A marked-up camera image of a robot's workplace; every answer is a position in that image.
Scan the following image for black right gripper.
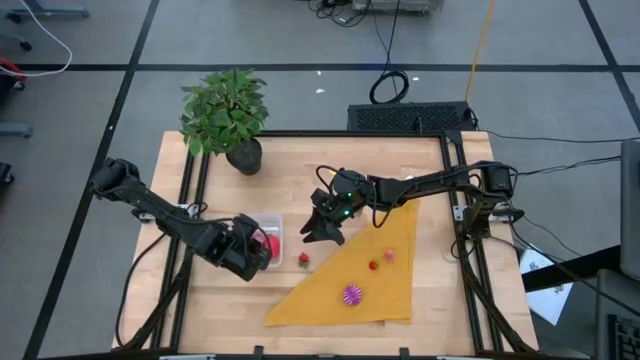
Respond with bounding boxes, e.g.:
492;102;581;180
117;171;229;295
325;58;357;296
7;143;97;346
299;168;375;247

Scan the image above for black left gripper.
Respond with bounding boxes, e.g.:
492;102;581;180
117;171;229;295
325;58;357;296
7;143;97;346
207;214;274;282

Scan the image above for red toy dragon fruit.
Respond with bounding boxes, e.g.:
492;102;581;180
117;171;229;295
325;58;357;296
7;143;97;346
263;233;282;262

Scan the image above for purple white striped toy onion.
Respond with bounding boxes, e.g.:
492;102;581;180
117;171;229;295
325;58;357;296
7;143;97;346
342;284;364;307

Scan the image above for clear plastic tupperware container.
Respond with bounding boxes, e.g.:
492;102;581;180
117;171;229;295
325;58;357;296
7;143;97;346
244;211;285;271

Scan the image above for yellow cloth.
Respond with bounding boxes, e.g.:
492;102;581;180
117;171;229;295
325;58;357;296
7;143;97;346
263;197;422;329

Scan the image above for black computer tower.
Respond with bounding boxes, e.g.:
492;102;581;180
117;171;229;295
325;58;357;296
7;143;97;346
346;101;477;134

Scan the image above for green potted plant black pot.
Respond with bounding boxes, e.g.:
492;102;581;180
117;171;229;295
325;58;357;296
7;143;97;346
178;67;271;176

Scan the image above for black usb hub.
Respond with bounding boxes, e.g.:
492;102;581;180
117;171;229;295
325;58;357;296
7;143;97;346
488;206;526;224

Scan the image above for grey floor device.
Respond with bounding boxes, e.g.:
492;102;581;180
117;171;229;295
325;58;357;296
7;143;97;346
351;0;446;14

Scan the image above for white paper sheet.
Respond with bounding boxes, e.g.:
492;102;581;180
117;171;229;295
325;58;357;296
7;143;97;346
518;242;575;327

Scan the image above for black desk beam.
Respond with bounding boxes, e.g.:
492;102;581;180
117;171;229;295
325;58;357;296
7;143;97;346
521;244;624;294

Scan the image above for grey floor bar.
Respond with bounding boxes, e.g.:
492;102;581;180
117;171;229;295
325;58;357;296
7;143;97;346
0;122;34;139

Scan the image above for grey desk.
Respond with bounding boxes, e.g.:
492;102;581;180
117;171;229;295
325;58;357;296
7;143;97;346
593;268;640;360

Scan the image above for grey desk foot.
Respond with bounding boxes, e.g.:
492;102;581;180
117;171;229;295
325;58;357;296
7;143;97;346
3;0;91;24

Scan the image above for grey monitor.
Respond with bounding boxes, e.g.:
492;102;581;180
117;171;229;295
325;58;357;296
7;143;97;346
619;139;640;281

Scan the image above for black keyboard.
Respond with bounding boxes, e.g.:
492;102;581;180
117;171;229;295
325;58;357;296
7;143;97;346
607;313;640;360

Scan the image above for black coiled cable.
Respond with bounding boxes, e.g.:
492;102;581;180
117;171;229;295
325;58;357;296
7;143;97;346
367;0;411;106

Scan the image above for tangled black cables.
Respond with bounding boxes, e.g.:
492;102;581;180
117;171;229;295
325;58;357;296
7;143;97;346
305;0;374;29

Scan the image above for yellow hanging cable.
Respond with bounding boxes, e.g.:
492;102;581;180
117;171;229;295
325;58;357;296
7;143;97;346
464;0;498;104

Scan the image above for white floor cable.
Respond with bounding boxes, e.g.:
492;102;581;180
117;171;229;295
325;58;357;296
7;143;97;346
0;0;74;79

